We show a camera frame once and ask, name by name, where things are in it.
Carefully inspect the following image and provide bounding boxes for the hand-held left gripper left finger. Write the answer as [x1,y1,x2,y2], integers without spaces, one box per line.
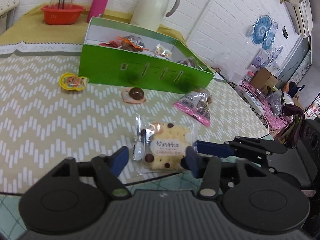
[47,146,129,198]

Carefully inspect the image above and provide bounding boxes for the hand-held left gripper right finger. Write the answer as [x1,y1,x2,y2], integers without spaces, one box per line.
[181,146,266,198]

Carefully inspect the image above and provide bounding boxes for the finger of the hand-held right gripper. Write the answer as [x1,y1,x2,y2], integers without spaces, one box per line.
[193,136,288,167]

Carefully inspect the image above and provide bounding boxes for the chocolate chip cookie packet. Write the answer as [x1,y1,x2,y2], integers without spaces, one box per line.
[132,114,198,174]

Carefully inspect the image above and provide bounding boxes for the green cardboard box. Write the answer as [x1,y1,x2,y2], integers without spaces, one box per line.
[78,16,216,93]

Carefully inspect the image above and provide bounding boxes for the dark purple bag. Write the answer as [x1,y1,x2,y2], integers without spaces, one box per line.
[282,102,306,151]

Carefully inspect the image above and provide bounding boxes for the pink clear snack packet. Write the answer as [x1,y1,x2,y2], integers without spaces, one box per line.
[173,91,213,127]

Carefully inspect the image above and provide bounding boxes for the pink floral cloth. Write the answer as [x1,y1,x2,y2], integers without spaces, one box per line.
[232,79,284,132]

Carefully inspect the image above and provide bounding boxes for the white power strip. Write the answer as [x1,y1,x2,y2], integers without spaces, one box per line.
[241,91,266,115]

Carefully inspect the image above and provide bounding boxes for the brown jelly snack cup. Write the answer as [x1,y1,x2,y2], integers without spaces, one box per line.
[121,86,147,104]

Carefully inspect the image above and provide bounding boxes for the clear plastic bag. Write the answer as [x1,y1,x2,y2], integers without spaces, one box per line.
[267,89,288,111]

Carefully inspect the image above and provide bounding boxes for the zigzag patterned table mat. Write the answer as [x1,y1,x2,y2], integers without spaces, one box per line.
[0,44,270,196]

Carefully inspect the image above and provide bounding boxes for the brown cardboard box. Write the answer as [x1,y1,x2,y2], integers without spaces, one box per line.
[250,67,279,91]

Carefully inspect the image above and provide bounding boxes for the dark snack clear packet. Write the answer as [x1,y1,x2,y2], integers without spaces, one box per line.
[176,57,208,71]

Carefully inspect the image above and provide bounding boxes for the yellow cartoon snack packet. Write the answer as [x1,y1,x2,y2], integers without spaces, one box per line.
[58,73,90,91]

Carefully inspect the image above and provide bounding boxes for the small yellow white snack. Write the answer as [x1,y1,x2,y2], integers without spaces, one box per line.
[153,44,173,58]

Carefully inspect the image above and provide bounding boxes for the brown wrapped snack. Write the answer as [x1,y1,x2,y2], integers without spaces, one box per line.
[119,35,146,52]

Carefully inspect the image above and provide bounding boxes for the teal checked cloth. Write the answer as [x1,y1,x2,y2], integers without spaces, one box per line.
[0,171,193,234]

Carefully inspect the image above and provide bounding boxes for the small blue patterned plate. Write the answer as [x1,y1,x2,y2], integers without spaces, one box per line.
[262,22,279,51]

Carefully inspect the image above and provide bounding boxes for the large blue patterned plate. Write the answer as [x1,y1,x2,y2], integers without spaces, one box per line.
[250,14,273,44]

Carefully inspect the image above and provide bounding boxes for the white air conditioner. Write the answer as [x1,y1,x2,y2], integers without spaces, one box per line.
[285,0,314,36]

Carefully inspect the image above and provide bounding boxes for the red plastic basket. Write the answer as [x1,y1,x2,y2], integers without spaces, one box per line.
[40,4,86,26]

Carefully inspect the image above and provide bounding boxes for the cream thermal jug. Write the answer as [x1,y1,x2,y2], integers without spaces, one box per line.
[129,0,181,32]

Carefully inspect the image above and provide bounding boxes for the pink thermos bottle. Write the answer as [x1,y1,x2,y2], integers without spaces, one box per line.
[86,0,115,24]

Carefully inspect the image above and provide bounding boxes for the yellow tablecloth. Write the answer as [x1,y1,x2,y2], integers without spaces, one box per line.
[0,5,187,47]

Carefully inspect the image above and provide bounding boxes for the purple patterned wall bags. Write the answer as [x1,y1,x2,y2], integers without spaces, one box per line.
[251,44,286,71]

